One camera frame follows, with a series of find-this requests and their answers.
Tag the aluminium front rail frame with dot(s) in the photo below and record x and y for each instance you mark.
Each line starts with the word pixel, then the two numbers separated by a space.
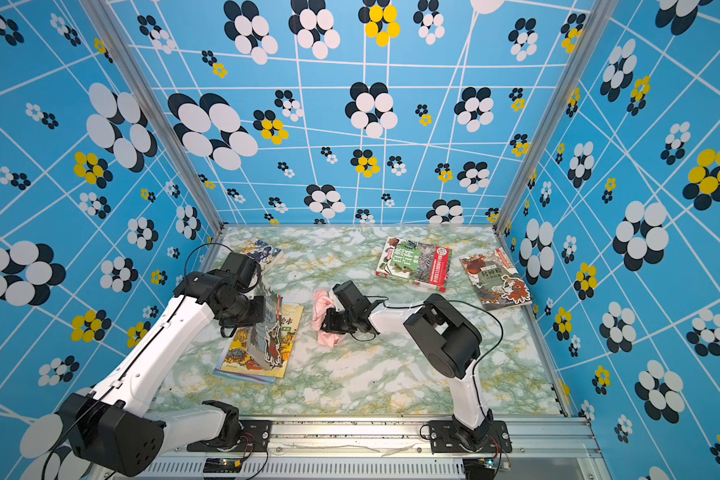
pixel 303 447

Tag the yellow Chinese history picture book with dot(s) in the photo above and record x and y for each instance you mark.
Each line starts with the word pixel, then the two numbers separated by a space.
pixel 236 352

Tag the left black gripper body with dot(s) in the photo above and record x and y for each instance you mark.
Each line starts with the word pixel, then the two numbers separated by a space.
pixel 250 311

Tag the red manga book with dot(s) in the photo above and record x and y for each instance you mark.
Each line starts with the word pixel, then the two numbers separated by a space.
pixel 263 253

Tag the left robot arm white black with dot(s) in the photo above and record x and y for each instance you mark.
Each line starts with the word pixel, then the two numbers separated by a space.
pixel 110 427

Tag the white book with galaxy cover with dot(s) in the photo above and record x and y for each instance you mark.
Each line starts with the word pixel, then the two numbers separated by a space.
pixel 233 373

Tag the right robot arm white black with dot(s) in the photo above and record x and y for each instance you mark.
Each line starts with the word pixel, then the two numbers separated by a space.
pixel 445 337

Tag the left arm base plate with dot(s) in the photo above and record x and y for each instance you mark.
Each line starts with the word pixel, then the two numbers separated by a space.
pixel 253 436

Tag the aluminium corner post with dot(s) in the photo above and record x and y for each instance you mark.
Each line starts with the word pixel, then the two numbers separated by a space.
pixel 104 22
pixel 597 21

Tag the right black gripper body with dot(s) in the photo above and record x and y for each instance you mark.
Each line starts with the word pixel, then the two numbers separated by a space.
pixel 340 323

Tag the right aluminium corner post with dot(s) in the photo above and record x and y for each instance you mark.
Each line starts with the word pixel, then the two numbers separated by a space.
pixel 597 21

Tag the grey teal warrior book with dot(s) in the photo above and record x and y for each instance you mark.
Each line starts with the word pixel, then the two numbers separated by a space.
pixel 265 338

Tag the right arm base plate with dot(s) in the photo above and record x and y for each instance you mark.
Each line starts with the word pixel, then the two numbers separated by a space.
pixel 449 436

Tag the red brown illustrated book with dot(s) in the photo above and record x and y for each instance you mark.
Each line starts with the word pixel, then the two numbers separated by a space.
pixel 495 279

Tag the pink cloth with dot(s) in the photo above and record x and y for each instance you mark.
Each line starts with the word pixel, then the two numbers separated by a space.
pixel 322 302

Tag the left aluminium corner post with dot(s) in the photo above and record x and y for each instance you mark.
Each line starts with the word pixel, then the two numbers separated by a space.
pixel 104 22

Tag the green red dinosaur book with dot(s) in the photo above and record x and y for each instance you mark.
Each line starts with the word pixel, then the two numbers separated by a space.
pixel 417 262

